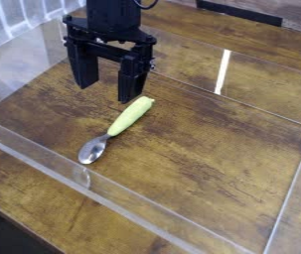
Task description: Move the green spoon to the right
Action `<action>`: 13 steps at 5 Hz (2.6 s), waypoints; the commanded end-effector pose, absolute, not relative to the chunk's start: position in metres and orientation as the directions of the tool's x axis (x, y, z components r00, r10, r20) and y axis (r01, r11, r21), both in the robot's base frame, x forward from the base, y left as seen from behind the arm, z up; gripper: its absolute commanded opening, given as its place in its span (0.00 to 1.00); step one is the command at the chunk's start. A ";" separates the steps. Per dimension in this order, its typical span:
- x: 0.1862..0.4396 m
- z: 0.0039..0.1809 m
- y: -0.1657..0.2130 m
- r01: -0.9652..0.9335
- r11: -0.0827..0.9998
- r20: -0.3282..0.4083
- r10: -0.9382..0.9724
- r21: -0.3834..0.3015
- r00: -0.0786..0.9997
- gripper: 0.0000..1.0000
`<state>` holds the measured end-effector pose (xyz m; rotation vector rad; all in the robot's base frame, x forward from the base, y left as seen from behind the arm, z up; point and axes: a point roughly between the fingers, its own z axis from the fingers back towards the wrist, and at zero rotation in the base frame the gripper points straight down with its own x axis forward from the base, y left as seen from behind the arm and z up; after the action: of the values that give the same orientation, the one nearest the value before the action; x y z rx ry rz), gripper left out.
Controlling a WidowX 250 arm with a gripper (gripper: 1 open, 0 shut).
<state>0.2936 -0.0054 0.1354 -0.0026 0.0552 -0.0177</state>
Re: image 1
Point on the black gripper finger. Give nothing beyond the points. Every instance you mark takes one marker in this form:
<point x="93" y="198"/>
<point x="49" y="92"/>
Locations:
<point x="84" y="64"/>
<point x="132" y="77"/>

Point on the black bar on table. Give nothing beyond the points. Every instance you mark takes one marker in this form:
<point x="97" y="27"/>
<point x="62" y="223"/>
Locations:
<point x="240" y="13"/>

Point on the green handled metal spoon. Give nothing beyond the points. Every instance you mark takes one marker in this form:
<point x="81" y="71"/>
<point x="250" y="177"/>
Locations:
<point x="93" y="148"/>

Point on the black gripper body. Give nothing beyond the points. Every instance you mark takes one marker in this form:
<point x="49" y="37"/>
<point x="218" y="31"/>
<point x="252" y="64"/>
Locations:
<point x="110" y="30"/>

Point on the clear acrylic tray enclosure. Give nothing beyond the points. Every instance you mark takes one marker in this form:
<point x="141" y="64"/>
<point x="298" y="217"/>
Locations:
<point x="202" y="179"/>

